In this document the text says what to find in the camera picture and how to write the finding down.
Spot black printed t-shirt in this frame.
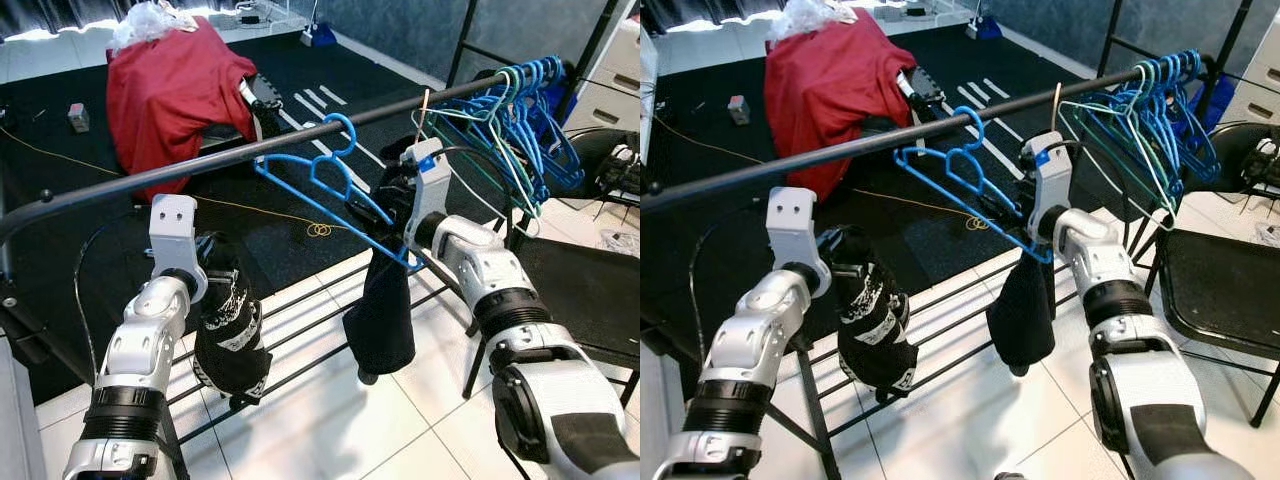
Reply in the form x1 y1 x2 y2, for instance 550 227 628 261
190 232 274 403
822 225 919 403

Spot plain black t-shirt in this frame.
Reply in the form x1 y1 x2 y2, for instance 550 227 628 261
343 155 426 386
985 150 1063 378

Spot black white machine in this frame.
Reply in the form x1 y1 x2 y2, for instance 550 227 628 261
238 72 288 138
895 65 948 133

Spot red cloth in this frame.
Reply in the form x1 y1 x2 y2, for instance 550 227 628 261
765 8 918 201
105 15 259 201

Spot blue dustpan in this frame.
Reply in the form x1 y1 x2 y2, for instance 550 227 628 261
965 0 1003 41
300 0 338 49

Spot black folding chair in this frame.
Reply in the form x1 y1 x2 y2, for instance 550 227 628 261
465 125 641 406
1140 118 1280 431

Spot black white device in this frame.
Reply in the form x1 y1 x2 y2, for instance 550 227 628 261
1240 135 1280 191
595 143 641 198

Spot white drawer cabinet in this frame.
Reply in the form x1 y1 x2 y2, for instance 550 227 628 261
1220 8 1280 128
565 18 641 138

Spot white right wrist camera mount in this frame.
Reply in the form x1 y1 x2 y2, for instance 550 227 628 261
1020 130 1074 241
400 138 454 251

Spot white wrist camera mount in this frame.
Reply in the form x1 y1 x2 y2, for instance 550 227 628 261
765 187 834 299
1020 130 1074 241
400 138 454 251
148 195 209 303

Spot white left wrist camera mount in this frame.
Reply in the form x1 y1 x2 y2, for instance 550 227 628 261
148 195 209 303
765 187 834 299

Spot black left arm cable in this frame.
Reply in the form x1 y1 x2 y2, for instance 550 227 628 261
75 213 153 386
688 203 773 336

